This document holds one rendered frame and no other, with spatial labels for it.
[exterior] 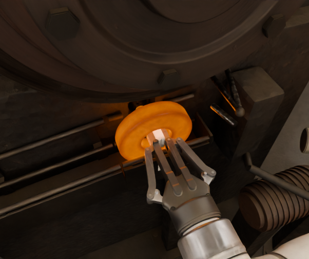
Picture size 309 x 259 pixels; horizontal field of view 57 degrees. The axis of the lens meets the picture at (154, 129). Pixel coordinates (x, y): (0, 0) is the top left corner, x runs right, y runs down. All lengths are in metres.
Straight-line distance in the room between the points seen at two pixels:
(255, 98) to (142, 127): 0.23
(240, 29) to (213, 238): 0.27
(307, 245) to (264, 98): 0.27
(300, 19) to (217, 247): 0.50
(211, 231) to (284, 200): 0.40
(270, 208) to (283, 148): 0.84
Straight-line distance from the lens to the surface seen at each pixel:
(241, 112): 0.41
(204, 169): 0.50
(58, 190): 0.58
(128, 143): 0.53
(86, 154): 0.61
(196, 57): 0.31
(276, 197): 0.80
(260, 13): 0.33
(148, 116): 0.50
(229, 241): 0.43
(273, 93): 0.62
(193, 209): 0.44
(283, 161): 1.55
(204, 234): 0.43
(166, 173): 0.49
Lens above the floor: 1.19
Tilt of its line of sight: 51 degrees down
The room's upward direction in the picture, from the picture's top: straight up
